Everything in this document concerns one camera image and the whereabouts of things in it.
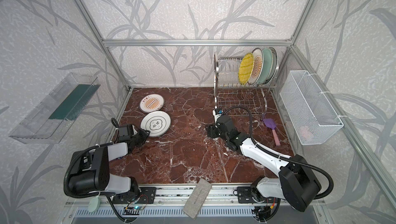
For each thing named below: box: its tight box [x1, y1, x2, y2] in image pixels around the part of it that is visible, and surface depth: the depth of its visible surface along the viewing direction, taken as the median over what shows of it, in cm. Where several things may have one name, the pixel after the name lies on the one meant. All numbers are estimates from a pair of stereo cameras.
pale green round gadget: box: [87, 195, 102, 213], surface depth 71 cm
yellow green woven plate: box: [237, 52, 255, 86], surface depth 88 cm
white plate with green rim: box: [140, 110, 172, 138], surface depth 101 cm
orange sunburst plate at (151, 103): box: [139, 93, 165, 114], surface depth 113 cm
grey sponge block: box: [182, 178, 212, 220], surface depth 72 cm
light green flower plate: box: [257, 47, 274, 85], surface depth 79 cm
